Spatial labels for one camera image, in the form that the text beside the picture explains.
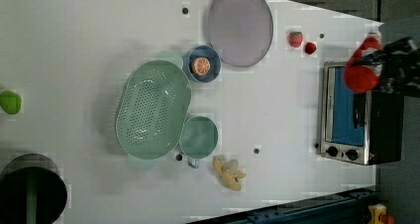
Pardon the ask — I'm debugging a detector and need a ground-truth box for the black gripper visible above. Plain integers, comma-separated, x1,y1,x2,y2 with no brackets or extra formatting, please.
380,37,420,94

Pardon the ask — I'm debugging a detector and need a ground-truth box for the green plush fruit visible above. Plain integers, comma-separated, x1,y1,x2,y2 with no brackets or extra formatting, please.
0,91,22,115

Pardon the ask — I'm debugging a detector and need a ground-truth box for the blue small bowl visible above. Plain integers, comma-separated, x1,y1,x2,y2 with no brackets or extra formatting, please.
183,46,221,82

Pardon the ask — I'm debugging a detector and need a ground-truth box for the yellow and red toy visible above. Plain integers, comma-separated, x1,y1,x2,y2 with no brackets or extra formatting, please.
368,204,395,224

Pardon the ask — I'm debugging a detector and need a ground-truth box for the green perforated colander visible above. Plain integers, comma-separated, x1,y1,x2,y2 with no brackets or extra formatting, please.
116,60,191,160

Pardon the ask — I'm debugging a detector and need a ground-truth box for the black toaster oven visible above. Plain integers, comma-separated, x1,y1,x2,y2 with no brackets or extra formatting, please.
316,61,404,166

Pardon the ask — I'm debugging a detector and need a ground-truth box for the yellow plush banana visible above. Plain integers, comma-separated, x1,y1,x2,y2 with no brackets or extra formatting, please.
213,156,247,191

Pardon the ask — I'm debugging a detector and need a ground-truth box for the plush orange slice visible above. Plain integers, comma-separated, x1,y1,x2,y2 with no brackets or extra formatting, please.
191,57,211,76

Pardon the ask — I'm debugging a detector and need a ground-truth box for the red plush ketchup bottle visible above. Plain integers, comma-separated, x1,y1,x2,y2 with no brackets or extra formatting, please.
343,32,381,94

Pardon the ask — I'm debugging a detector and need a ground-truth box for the green cup with handle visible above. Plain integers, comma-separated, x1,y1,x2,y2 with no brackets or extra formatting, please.
179,116,219,168

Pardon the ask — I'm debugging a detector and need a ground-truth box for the small red plush fruit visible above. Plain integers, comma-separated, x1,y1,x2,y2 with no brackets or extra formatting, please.
304,43,317,55

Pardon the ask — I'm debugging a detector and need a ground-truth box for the lilac round plate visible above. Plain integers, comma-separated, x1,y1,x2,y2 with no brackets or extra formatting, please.
206,0,273,66

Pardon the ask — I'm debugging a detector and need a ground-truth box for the black cylindrical stand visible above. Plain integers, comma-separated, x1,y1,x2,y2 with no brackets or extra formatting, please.
0,154,67,224

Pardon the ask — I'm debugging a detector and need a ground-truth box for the plush strawberry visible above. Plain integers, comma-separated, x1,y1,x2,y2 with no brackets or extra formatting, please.
288,31,303,48

